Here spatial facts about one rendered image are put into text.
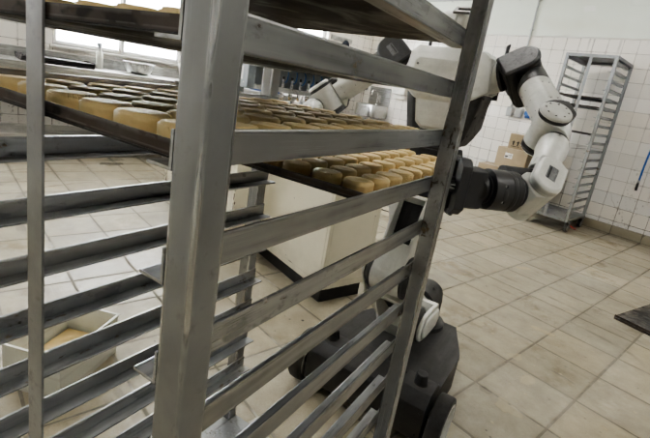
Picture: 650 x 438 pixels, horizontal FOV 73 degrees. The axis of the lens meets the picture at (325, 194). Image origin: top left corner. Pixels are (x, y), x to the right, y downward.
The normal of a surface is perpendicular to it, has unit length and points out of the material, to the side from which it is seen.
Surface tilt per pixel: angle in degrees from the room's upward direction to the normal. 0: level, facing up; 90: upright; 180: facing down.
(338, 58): 90
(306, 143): 90
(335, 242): 90
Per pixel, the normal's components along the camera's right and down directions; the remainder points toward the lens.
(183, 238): -0.54, 0.12
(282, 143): 0.83, 0.26
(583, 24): -0.74, 0.04
